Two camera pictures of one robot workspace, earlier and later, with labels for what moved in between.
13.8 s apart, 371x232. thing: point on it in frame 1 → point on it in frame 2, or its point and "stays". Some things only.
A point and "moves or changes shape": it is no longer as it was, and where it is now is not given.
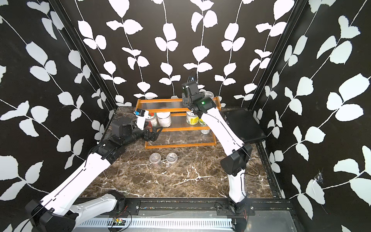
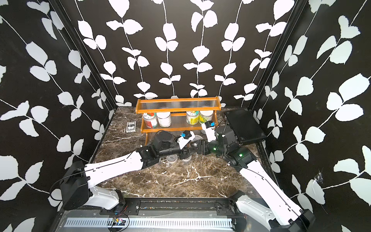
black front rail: x=194 y=207 stays
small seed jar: x=172 y=158 → x=185 y=161
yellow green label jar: x=191 y=118 stays
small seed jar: x=155 y=159 moves or changes shape
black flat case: x=243 y=123 stays
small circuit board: x=118 y=222 stays
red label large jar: x=151 y=120 stays
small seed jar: x=203 y=92 → x=197 y=137
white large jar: x=164 y=119 stays
